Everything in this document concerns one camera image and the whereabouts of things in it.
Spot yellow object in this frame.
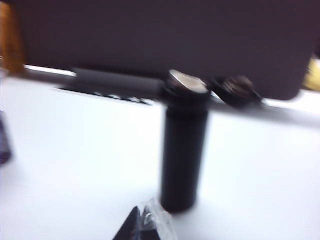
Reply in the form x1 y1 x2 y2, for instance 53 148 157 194
301 56 320 91

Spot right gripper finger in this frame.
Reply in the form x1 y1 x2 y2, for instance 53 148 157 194
111 197 176 240

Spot orange paper bag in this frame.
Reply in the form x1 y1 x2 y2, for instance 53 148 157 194
0 0 26 76

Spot hammered glass mug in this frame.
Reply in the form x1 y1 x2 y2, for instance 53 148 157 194
0 111 12 165

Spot dark grey desk divider panel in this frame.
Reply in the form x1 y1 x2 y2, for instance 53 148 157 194
19 0 316 101

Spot black thermos with flip lid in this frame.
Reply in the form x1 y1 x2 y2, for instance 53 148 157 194
159 69 264 214

